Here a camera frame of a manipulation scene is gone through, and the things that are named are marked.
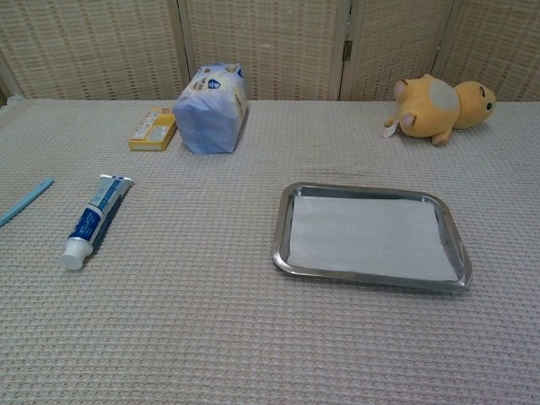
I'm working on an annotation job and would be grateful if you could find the white cloth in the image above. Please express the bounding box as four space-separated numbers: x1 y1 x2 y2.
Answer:
281 196 462 283

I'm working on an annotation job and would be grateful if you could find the silver rectangular metal tray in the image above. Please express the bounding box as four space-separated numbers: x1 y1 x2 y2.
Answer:
272 181 473 292

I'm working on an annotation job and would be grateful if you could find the blue white tissue pack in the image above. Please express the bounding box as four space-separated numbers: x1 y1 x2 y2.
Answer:
172 62 249 155

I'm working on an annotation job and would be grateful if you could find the beige woven tablecloth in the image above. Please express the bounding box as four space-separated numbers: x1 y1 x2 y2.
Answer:
0 99 540 405

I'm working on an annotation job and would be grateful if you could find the yellow cardboard box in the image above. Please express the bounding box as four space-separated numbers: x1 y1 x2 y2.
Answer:
127 106 178 152

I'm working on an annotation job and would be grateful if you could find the beige woven folding screen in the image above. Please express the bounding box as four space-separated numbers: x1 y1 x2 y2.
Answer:
0 0 540 102

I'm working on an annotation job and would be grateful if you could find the blue white toothpaste tube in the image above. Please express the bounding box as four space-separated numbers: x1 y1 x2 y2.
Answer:
57 174 135 271

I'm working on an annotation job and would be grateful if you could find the yellow plush toy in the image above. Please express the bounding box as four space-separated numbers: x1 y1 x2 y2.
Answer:
382 73 498 147

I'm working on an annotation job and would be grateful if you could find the light blue toothbrush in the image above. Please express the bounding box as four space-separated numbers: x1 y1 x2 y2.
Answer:
0 177 55 228

